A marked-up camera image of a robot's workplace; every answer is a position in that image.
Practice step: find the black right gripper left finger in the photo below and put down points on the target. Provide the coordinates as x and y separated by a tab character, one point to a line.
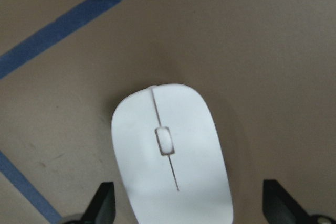
102	207

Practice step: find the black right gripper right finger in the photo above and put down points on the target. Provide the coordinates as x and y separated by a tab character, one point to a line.
280	207

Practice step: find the white computer mouse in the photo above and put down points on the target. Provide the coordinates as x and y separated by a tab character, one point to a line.
169	157

